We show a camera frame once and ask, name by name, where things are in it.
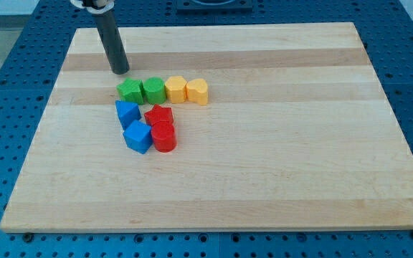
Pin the light wooden board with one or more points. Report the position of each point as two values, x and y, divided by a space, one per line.
298 135

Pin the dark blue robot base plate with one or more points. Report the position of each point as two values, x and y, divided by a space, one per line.
213 5

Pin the red cylinder block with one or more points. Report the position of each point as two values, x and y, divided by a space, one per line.
164 136

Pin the yellow heart block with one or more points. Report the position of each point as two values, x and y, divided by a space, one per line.
197 91

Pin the green star block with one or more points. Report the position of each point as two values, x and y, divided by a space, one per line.
131 90

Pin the blue cube block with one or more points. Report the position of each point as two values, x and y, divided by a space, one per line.
138 137

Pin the yellow hexagon block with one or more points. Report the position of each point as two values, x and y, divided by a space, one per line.
176 89

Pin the white ring rod mount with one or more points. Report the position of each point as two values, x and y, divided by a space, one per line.
94 6

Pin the blue triangle block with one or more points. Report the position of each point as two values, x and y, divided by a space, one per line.
127 112

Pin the red star block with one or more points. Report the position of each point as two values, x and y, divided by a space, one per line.
158 114

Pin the green cylinder block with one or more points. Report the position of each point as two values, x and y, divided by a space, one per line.
154 88

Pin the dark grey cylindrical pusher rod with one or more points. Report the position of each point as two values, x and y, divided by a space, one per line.
112 42

